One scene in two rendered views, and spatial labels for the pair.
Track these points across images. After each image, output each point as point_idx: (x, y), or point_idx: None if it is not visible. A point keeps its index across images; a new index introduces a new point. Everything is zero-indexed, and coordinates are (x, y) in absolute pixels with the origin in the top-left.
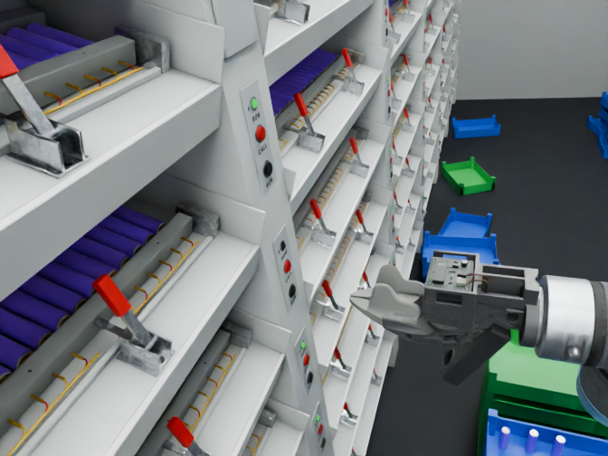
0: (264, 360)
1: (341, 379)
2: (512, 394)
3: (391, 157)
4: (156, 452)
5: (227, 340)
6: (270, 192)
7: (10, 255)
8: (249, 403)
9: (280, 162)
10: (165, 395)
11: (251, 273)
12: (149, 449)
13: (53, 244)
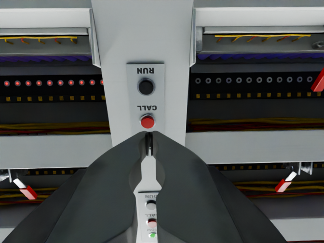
0: (212, 17)
1: None
2: None
3: None
4: (323, 50)
5: (206, 48)
6: (150, 188)
7: (310, 231)
8: (277, 13)
9: None
10: (323, 146)
11: (195, 140)
12: (318, 51)
13: (295, 224)
